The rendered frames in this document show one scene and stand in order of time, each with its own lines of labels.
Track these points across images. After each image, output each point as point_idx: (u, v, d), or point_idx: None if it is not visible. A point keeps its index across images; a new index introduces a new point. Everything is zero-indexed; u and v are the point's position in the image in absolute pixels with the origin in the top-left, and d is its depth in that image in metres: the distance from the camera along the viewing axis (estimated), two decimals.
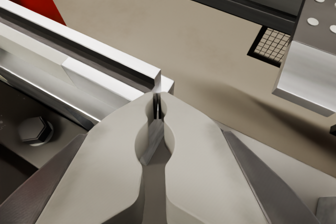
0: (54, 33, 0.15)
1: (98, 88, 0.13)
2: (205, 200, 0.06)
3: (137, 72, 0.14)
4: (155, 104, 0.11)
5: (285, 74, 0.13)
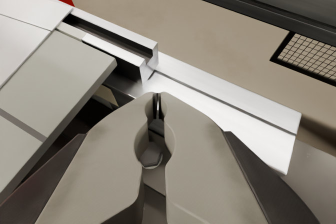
0: (75, 16, 0.19)
1: None
2: (205, 200, 0.06)
3: (139, 45, 0.18)
4: (154, 104, 0.11)
5: None
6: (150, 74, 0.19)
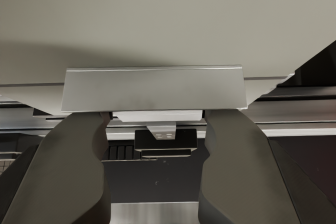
0: None
1: None
2: (240, 204, 0.06)
3: (57, 118, 0.22)
4: None
5: None
6: None
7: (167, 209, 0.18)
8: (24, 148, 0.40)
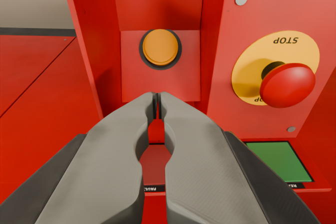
0: None
1: None
2: (205, 200, 0.06)
3: None
4: (154, 104, 0.11)
5: None
6: None
7: None
8: None
